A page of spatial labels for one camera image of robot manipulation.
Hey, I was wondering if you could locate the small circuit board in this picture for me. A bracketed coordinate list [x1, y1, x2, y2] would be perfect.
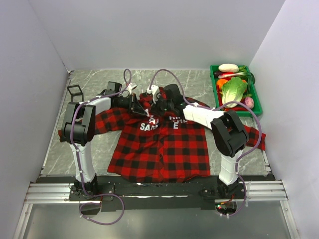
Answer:
[216, 202, 237, 215]

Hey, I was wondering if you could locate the aluminium frame rail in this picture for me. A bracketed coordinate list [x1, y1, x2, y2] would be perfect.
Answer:
[24, 181, 288, 204]

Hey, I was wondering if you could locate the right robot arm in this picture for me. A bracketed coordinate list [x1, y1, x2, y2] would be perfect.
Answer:
[147, 84, 249, 199]

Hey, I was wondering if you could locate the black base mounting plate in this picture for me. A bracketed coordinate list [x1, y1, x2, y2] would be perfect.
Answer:
[69, 176, 245, 212]

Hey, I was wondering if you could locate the white green onion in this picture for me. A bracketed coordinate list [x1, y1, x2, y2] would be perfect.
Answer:
[218, 72, 251, 79]

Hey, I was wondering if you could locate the dark purple eggplant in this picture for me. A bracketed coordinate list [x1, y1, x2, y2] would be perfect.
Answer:
[213, 70, 223, 77]

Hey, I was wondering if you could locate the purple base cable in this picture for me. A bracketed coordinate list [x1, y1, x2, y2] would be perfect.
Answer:
[79, 194, 125, 226]

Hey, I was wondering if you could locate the green white cabbage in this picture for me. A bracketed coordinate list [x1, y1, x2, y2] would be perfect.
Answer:
[221, 77, 248, 105]

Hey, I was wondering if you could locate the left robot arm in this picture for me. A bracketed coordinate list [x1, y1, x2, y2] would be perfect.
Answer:
[61, 82, 146, 200]

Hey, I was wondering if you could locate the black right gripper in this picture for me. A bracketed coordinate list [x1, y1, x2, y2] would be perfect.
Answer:
[149, 94, 174, 118]

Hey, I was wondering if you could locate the purple onion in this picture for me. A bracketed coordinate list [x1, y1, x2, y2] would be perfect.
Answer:
[244, 97, 255, 109]

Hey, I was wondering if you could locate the red black plaid shirt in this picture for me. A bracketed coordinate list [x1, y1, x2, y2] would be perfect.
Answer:
[57, 86, 267, 184]

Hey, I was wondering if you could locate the white potato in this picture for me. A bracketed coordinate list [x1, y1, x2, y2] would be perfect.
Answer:
[218, 64, 239, 73]

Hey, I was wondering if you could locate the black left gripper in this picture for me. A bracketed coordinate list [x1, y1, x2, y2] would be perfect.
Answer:
[116, 93, 147, 116]

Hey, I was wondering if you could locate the orange fruit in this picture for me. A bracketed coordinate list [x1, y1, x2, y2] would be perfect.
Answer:
[216, 78, 228, 88]

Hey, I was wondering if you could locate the red chili pepper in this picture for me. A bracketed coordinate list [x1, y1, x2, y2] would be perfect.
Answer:
[224, 106, 247, 112]

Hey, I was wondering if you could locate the black brooch display box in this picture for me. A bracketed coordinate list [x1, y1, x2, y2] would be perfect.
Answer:
[67, 84, 84, 102]

